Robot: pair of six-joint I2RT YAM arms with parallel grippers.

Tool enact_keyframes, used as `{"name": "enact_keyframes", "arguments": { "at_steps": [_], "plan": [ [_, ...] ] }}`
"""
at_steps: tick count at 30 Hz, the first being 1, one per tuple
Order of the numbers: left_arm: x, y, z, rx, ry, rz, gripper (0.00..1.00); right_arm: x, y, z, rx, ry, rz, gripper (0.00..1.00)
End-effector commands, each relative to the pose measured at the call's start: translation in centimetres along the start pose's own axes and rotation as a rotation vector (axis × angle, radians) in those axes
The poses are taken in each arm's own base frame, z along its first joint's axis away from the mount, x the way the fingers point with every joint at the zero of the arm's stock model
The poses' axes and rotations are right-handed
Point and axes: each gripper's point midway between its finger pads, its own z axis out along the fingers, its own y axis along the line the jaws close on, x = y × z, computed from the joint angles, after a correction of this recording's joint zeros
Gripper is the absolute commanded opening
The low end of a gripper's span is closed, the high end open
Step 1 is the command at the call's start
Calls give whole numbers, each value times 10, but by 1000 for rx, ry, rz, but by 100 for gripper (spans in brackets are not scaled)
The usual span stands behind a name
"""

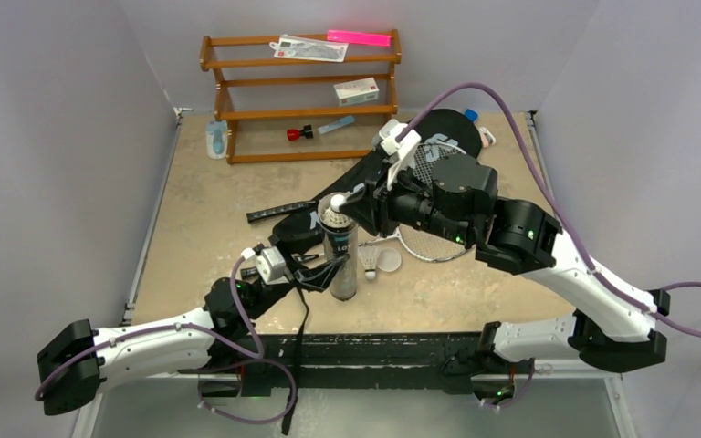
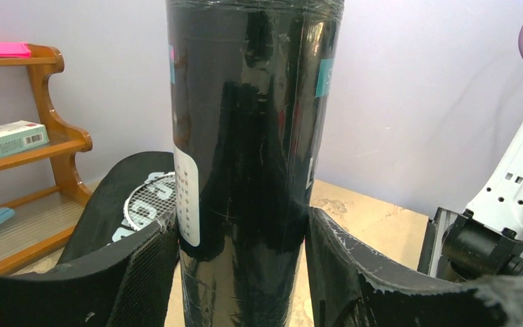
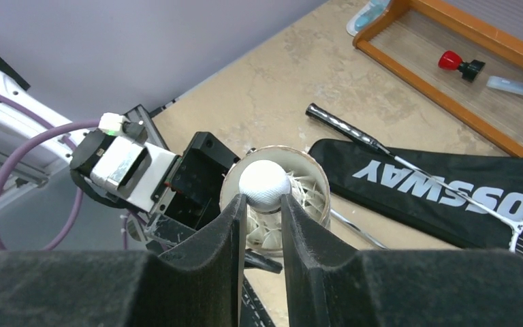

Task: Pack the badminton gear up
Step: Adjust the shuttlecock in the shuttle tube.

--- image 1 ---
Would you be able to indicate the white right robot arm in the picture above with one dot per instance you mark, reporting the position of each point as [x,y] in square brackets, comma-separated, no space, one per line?
[610,328]

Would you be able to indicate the clear tube lid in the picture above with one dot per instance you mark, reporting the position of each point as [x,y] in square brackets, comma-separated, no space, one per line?
[389,260]

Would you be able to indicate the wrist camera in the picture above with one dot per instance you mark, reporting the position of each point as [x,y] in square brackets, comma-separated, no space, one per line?
[399,153]
[269,265]

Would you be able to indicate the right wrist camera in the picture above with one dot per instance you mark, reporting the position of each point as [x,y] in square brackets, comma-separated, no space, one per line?
[399,153]

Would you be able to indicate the white red small box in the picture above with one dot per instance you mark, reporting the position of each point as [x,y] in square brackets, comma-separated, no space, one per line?
[356,92]

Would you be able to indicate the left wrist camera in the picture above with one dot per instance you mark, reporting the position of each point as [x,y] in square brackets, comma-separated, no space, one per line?
[269,265]

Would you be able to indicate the light blue tube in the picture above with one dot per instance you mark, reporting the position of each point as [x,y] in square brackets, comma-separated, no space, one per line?
[336,124]

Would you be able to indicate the blue small object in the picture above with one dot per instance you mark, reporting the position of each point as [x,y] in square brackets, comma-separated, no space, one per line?
[471,114]

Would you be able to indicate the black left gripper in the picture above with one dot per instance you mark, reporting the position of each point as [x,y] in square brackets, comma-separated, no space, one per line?
[317,276]

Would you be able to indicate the black shuttlecock tube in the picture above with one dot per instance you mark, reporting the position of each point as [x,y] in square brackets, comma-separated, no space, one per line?
[340,242]

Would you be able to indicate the red black stamp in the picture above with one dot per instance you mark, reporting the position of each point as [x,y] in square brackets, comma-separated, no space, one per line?
[305,132]

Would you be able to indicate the blue white packaged item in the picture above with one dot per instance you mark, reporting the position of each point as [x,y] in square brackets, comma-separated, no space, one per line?
[216,136]

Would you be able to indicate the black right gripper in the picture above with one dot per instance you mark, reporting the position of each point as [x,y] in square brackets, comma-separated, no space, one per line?
[378,199]

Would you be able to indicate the white feather shuttlecock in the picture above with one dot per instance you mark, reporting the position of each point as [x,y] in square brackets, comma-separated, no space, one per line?
[329,213]

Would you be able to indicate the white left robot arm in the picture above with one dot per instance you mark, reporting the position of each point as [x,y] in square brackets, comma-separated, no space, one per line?
[82,362]

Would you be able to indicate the black racket bag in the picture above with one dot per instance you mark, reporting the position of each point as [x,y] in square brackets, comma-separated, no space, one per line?
[299,232]

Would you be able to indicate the pink white small object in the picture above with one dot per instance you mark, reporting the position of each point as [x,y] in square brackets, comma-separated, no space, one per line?
[487,137]

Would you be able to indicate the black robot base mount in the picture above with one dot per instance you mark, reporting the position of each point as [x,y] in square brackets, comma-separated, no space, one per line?
[455,363]

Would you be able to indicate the wooden shelf rack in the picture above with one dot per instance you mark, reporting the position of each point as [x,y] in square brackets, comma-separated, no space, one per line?
[252,89]

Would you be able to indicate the white badminton racket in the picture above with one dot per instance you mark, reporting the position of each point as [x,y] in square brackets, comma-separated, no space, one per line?
[426,155]
[421,245]

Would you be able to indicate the pink ruler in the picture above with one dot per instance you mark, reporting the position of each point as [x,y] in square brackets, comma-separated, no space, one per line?
[359,38]

